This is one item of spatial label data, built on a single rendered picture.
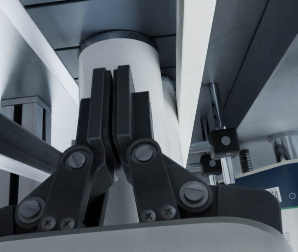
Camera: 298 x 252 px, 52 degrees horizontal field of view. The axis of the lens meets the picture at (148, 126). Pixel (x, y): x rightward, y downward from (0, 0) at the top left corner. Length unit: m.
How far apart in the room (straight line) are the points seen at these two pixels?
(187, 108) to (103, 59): 0.07
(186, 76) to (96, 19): 0.06
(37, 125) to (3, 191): 0.08
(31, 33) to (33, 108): 0.19
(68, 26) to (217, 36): 0.15
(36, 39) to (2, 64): 0.13
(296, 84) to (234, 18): 0.08
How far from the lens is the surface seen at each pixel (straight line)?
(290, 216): 0.45
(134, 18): 0.17
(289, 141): 0.45
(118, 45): 0.17
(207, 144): 0.35
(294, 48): 0.24
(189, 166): 0.47
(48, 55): 0.21
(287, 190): 0.45
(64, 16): 0.17
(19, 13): 0.18
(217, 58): 0.32
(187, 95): 0.18
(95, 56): 0.18
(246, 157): 0.52
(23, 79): 0.34
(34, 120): 0.37
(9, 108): 0.39
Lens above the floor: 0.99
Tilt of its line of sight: 19 degrees down
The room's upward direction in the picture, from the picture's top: 175 degrees clockwise
